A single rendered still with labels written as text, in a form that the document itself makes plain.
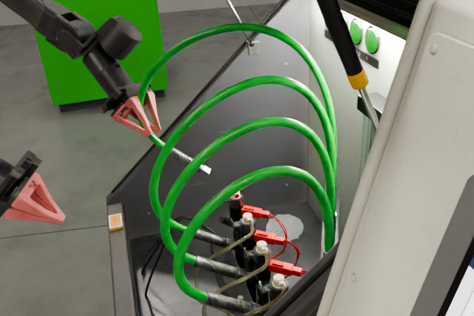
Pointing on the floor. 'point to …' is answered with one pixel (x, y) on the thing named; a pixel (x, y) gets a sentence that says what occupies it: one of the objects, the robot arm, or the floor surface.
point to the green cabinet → (63, 83)
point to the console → (410, 166)
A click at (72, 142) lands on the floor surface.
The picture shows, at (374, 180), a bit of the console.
